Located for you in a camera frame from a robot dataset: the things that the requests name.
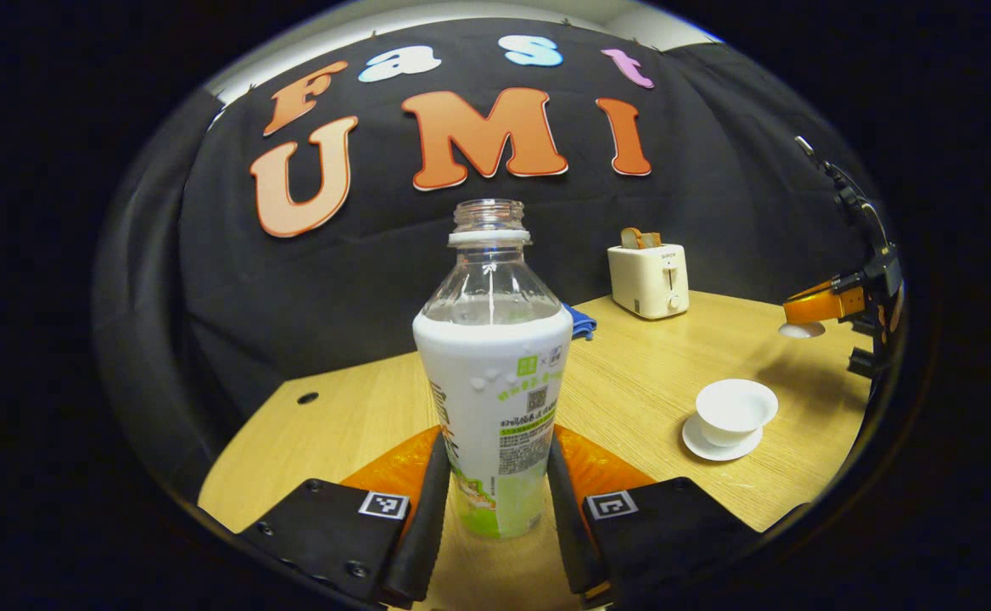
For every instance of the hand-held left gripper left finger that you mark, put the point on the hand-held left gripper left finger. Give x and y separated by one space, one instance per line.
428 526

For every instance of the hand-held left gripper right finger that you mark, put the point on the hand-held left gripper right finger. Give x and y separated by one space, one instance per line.
565 526

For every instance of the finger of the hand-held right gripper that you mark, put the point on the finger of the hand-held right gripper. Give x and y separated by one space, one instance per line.
818 305

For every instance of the white teacup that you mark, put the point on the white teacup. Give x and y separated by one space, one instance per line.
733 412

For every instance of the clear water bottle white label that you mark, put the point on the clear water bottle white label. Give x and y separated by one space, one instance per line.
495 382

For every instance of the white saucer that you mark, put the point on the white saucer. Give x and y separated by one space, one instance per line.
712 450

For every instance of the white toaster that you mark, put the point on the white toaster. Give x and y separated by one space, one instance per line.
644 284

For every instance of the toast slice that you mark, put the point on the toast slice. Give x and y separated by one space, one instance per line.
652 240
631 238

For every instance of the blue towel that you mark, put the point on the blue towel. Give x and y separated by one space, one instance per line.
580 322

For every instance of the black backdrop cloth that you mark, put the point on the black backdrop cloth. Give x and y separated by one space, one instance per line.
334 271

